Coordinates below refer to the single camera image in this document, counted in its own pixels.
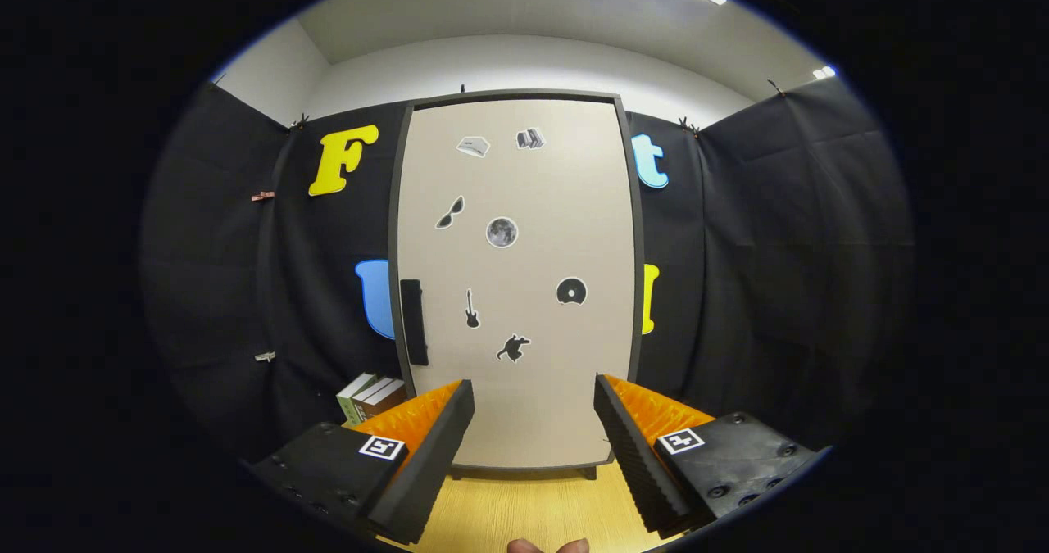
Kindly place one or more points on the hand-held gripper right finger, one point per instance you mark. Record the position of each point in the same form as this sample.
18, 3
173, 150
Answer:
635, 459

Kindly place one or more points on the brown book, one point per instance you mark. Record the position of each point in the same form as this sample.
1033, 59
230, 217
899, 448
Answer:
389, 397

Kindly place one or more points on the small ceiling light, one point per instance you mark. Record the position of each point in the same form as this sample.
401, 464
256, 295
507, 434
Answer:
824, 72

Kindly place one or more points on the black backdrop cloth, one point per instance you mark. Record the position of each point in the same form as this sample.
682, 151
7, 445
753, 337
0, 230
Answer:
778, 250

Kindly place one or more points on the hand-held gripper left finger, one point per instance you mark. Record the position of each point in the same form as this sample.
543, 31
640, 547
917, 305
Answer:
430, 459

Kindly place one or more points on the grey cabinet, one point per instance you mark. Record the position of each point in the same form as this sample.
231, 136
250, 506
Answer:
516, 94

